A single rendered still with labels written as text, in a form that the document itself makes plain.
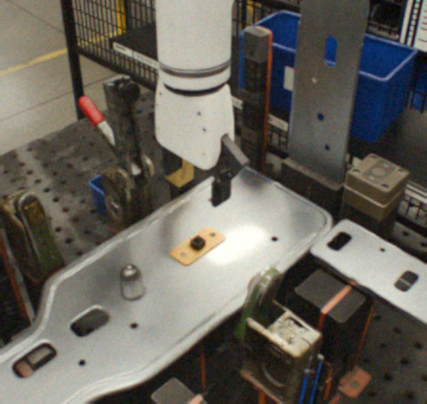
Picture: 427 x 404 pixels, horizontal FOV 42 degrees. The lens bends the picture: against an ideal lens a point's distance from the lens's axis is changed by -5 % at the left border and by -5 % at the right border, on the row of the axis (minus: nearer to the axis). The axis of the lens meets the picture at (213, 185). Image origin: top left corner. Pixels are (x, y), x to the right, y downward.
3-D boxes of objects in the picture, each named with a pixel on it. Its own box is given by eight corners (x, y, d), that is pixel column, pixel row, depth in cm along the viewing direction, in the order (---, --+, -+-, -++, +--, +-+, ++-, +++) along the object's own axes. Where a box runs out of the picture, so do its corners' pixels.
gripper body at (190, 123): (142, 68, 67) (147, 145, 74) (202, 96, 62) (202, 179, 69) (188, 49, 71) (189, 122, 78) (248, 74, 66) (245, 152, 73)
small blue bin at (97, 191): (115, 231, 131) (111, 201, 125) (91, 211, 136) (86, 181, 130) (151, 209, 137) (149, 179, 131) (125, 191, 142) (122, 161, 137)
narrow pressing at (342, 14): (338, 187, 95) (368, -9, 74) (286, 158, 101) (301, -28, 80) (340, 186, 95) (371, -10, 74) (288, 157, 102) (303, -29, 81)
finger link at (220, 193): (210, 164, 70) (210, 206, 74) (229, 175, 68) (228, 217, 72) (228, 153, 72) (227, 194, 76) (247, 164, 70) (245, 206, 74)
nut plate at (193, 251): (186, 267, 81) (186, 261, 80) (168, 253, 83) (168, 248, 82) (227, 238, 86) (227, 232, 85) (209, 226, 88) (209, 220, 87)
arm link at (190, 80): (140, 54, 65) (142, 77, 67) (193, 78, 61) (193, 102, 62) (193, 33, 70) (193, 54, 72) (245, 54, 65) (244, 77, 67)
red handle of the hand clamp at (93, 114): (129, 178, 86) (72, 99, 88) (125, 185, 88) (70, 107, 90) (150, 167, 88) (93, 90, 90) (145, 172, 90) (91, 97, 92)
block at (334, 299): (315, 434, 91) (340, 334, 74) (264, 393, 97) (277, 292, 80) (347, 397, 96) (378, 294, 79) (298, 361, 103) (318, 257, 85)
